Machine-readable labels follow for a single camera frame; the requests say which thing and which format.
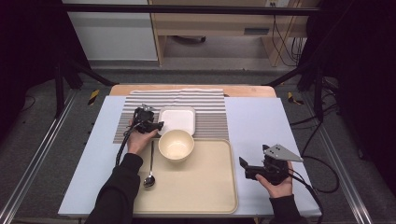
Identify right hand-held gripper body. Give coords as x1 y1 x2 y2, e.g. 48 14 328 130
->
245 143 304 186

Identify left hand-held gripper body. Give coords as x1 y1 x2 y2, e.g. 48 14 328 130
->
132 103 157 134

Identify white square plate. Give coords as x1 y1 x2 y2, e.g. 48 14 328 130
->
157 105 197 137

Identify cream bowl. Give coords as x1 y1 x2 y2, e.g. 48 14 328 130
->
158 129 195 162

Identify cream plastic tray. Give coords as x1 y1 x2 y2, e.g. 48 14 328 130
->
132 138 239 215

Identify metal spoon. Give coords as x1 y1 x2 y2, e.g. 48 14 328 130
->
143 140 156 189

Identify person's right hand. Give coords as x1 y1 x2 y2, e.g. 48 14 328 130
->
255 160 295 199

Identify person's left hand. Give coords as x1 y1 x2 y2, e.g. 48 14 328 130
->
126 119 160 156

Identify pale blue board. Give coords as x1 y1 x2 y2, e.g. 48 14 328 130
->
58 95 322 217

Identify striped placemat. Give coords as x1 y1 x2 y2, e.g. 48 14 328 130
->
112 88 230 145

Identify wooden table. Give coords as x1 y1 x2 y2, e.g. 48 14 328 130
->
109 83 277 99

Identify black metal stand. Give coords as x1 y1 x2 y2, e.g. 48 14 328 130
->
54 59 117 119
264 59 325 123

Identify white cabinet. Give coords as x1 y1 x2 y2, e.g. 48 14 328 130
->
62 0 159 62

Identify black metal crossbar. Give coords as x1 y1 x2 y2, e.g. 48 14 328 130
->
62 3 321 17

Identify light wooden desk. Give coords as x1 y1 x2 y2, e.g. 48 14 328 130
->
148 0 321 68

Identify black curtain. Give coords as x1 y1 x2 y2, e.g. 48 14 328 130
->
298 0 396 197
0 0 92 141

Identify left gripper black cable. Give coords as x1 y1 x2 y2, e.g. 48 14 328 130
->
115 122 139 167

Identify right gripper thick black cable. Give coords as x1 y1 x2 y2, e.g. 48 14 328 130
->
289 171 325 224

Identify black floor cable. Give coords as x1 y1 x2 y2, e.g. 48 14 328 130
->
289 102 341 157

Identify thin black cable loop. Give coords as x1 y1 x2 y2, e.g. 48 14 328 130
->
298 154 341 194

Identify aluminium floor rail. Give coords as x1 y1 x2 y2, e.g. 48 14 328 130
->
0 90 78 224
298 92 396 224

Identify black desk cables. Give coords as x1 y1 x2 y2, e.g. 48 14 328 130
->
270 13 307 68

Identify white wall socket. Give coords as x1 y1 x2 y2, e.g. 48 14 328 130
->
264 0 290 7

